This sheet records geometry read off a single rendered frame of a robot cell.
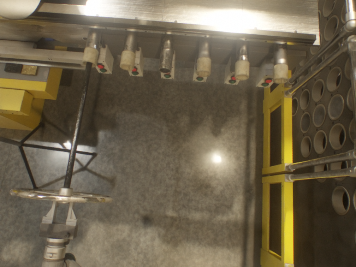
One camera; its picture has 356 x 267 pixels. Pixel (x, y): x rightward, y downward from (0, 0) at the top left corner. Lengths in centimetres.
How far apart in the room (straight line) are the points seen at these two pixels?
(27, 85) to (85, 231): 106
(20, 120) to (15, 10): 125
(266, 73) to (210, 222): 111
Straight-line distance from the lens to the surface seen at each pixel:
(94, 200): 98
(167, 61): 116
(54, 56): 155
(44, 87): 161
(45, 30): 150
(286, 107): 175
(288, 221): 167
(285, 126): 171
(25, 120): 207
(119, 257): 200
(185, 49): 132
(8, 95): 168
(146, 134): 197
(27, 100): 167
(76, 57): 151
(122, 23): 120
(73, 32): 143
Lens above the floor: 192
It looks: 77 degrees down
